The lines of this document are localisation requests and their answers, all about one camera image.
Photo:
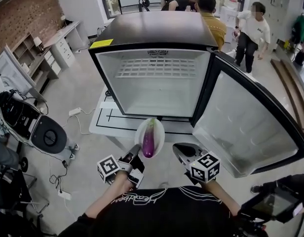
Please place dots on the wooden step platform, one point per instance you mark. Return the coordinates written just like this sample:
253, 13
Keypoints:
292, 88

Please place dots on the white power strip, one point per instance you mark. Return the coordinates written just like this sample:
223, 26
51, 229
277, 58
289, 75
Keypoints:
75, 111
64, 194

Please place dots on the white metal table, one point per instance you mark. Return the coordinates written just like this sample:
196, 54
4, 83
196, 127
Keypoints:
103, 118

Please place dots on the grey desk with shelves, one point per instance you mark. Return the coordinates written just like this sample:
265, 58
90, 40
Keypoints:
41, 65

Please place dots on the person's right forearm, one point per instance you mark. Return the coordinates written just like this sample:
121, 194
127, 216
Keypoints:
221, 196

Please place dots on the grey backpack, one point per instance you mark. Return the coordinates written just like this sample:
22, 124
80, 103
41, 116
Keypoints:
102, 31

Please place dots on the white water dispenser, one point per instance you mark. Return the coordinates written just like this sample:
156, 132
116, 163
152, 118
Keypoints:
228, 13

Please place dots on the person's left forearm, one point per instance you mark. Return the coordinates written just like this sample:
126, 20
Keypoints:
107, 199

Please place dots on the coat rack with clothes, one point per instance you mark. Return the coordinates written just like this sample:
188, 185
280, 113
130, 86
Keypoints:
301, 31

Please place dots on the purple eggplant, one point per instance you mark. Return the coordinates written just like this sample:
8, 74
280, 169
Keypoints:
148, 142

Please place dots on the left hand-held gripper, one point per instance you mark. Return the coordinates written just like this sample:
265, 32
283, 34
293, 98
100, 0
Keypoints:
108, 168

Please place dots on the black bag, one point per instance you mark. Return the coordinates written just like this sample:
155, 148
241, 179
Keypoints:
300, 58

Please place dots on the white desk with drawers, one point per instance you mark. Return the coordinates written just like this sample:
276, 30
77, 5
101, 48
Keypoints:
63, 46

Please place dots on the small table lamp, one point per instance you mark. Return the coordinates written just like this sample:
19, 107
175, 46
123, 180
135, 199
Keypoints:
37, 42

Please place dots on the black metal-frame chair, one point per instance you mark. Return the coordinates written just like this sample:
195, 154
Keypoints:
21, 194

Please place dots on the pink smartphone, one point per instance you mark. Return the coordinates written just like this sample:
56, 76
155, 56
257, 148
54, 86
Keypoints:
297, 209

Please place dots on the grey metal lockers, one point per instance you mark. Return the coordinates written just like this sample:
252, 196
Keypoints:
275, 11

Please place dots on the person's black t-shirt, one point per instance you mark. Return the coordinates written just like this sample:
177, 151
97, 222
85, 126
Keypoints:
162, 213

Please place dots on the small yellow object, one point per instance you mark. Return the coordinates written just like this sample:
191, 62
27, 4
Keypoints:
287, 45

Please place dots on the black equipment case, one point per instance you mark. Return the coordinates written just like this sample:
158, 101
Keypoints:
273, 204

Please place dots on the white oval plate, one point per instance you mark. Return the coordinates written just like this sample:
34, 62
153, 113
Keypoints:
160, 137

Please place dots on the black round disc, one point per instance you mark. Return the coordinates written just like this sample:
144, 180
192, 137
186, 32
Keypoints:
24, 164

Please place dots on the dark framed window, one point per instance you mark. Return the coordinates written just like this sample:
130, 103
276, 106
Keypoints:
110, 1

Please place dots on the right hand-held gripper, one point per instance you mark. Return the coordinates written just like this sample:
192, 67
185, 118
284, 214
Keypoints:
206, 167

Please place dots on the black mini fridge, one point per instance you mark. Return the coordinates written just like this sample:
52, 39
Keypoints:
154, 88

